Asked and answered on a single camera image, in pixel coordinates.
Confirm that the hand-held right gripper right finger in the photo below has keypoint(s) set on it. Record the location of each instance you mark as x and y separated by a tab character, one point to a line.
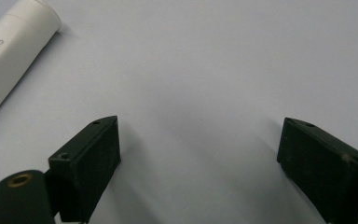
323	168

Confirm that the white tube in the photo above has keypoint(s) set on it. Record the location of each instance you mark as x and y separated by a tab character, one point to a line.
11	53

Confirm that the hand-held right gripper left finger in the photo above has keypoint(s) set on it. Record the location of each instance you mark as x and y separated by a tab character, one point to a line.
88	161

